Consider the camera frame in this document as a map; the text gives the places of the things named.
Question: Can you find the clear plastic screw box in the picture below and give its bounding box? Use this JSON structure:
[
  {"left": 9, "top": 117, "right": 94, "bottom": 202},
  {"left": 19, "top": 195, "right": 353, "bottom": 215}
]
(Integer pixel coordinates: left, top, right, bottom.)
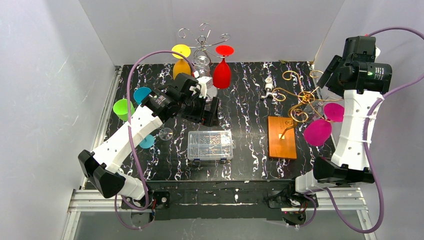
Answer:
[{"left": 187, "top": 130, "right": 234, "bottom": 161}]

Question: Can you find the yellow plastic wine glass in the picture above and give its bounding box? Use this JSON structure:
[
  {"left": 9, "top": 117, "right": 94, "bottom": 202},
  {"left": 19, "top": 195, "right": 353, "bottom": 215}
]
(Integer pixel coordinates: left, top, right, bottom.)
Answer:
[{"left": 171, "top": 44, "right": 192, "bottom": 79}]

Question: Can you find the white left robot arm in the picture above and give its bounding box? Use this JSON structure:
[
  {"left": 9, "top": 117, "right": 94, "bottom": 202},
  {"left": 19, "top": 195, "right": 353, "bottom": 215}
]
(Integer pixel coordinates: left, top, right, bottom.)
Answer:
[{"left": 77, "top": 73, "right": 219, "bottom": 201}]

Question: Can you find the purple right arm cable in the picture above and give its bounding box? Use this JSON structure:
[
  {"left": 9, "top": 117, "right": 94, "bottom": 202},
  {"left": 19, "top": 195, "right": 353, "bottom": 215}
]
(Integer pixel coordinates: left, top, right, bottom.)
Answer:
[{"left": 298, "top": 26, "right": 424, "bottom": 235}]

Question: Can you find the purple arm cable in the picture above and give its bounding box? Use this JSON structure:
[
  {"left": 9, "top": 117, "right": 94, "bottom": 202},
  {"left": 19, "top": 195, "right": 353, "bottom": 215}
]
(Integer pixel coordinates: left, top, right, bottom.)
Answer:
[
  {"left": 298, "top": 26, "right": 424, "bottom": 235},
  {"left": 114, "top": 50, "right": 200, "bottom": 231}
]

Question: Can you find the gold wire glass rack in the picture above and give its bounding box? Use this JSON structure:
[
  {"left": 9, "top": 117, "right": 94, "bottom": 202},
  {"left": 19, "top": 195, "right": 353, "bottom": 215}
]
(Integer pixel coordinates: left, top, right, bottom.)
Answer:
[{"left": 271, "top": 70, "right": 341, "bottom": 140}]

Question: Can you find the silver wire glass rack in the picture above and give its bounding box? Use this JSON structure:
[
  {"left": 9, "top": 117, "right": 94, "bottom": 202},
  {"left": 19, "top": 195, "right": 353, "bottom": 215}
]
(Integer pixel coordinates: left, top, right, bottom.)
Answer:
[{"left": 189, "top": 23, "right": 231, "bottom": 104}]

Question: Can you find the blue plastic wine glass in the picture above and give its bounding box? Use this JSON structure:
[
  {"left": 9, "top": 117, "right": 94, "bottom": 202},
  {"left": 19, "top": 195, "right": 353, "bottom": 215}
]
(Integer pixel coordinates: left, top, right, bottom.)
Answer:
[
  {"left": 138, "top": 134, "right": 155, "bottom": 149},
  {"left": 133, "top": 86, "right": 152, "bottom": 105}
]

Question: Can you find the clear glass wine glass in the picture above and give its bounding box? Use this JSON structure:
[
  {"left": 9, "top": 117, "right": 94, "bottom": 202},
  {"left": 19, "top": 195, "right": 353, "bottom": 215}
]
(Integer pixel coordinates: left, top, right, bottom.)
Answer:
[
  {"left": 308, "top": 100, "right": 328, "bottom": 121},
  {"left": 158, "top": 127, "right": 173, "bottom": 141}
]

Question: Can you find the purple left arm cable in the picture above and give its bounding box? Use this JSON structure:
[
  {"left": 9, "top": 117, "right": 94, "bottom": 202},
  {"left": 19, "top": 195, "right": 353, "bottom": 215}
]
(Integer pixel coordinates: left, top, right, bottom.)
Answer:
[{"left": 114, "top": 50, "right": 200, "bottom": 231}]

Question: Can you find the green plastic wine glass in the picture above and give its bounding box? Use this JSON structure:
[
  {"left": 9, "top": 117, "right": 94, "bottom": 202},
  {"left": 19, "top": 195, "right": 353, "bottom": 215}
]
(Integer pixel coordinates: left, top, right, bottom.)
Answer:
[{"left": 112, "top": 98, "right": 129, "bottom": 122}]

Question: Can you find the small silver metal fixture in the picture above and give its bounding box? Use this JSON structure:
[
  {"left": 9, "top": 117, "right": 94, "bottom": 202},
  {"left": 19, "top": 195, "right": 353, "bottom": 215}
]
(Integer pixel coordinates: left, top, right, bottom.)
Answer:
[{"left": 260, "top": 77, "right": 274, "bottom": 100}]

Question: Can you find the red plastic wine glass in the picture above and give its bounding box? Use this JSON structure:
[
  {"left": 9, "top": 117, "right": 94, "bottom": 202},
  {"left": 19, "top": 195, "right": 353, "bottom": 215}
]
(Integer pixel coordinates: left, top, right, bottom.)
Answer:
[{"left": 212, "top": 45, "right": 234, "bottom": 89}]

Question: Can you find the orange wooden rack base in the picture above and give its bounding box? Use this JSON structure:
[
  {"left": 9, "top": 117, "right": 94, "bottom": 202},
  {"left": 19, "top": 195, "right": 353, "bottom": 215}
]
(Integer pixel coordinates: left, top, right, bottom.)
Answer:
[{"left": 267, "top": 116, "right": 297, "bottom": 160}]

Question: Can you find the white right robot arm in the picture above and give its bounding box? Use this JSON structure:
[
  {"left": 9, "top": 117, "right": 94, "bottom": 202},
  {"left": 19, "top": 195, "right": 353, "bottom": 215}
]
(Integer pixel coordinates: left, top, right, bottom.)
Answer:
[{"left": 264, "top": 35, "right": 392, "bottom": 209}]

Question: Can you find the pink plastic wine glass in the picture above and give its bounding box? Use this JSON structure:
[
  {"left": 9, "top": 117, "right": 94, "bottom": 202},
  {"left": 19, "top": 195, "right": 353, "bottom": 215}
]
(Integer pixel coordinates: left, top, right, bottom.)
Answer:
[{"left": 303, "top": 103, "right": 345, "bottom": 147}]

